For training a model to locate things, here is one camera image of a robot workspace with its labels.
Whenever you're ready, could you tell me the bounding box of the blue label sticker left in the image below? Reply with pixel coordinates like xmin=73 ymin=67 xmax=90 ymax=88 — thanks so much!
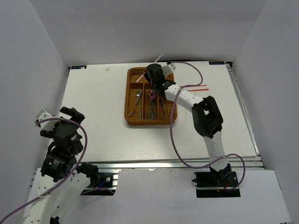
xmin=70 ymin=65 xmax=87 ymax=70

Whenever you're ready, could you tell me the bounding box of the blue label sticker right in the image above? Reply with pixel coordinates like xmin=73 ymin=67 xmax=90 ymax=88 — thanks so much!
xmin=209 ymin=61 xmax=225 ymax=65

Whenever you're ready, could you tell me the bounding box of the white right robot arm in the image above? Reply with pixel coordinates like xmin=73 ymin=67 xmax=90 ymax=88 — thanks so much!
xmin=144 ymin=62 xmax=231 ymax=186

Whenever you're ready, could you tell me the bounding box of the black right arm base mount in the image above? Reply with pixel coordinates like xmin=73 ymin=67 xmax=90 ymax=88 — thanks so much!
xmin=192 ymin=171 xmax=241 ymax=198

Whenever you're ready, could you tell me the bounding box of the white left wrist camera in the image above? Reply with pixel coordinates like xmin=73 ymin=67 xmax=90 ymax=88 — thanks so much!
xmin=35 ymin=108 xmax=58 ymax=131

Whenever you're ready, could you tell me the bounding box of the brown wicker cutlery tray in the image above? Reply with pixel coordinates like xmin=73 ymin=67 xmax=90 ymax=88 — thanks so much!
xmin=124 ymin=67 xmax=178 ymax=126

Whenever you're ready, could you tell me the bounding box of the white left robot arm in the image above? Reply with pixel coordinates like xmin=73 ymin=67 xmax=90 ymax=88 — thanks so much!
xmin=24 ymin=107 xmax=99 ymax=224

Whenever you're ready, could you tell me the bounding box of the gold ornate fork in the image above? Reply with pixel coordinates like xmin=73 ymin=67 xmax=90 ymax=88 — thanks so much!
xmin=163 ymin=98 xmax=171 ymax=117

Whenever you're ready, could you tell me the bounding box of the green handled silver fork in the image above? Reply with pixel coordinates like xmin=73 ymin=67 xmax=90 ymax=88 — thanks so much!
xmin=128 ymin=91 xmax=140 ymax=117

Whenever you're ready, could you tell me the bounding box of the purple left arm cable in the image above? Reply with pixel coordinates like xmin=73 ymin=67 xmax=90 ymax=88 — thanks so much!
xmin=0 ymin=118 xmax=89 ymax=219

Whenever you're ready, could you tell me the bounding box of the iridescent thin fork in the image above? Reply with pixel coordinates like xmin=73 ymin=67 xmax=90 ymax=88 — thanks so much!
xmin=138 ymin=90 xmax=143 ymax=119

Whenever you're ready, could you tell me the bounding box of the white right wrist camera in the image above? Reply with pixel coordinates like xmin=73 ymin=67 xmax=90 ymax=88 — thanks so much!
xmin=161 ymin=61 xmax=176 ymax=77

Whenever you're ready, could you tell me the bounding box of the iridescent rainbow spoon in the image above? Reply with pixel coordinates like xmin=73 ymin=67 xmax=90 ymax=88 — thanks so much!
xmin=149 ymin=90 xmax=155 ymax=119

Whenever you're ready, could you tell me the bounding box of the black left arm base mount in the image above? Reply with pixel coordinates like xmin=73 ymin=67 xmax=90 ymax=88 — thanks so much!
xmin=72 ymin=162 xmax=115 ymax=196

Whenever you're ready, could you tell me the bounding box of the ornate silver spoon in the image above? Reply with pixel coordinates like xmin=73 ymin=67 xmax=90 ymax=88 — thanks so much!
xmin=147 ymin=101 xmax=152 ymax=119

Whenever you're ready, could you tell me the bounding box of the blue label sticker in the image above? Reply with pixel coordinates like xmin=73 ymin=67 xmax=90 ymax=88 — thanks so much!
xmin=209 ymin=61 xmax=225 ymax=65
xmin=70 ymin=65 xmax=87 ymax=70

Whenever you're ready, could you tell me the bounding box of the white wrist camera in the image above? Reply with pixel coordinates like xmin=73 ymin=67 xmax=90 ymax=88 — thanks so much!
xmin=35 ymin=108 xmax=58 ymax=131
xmin=161 ymin=61 xmax=176 ymax=77

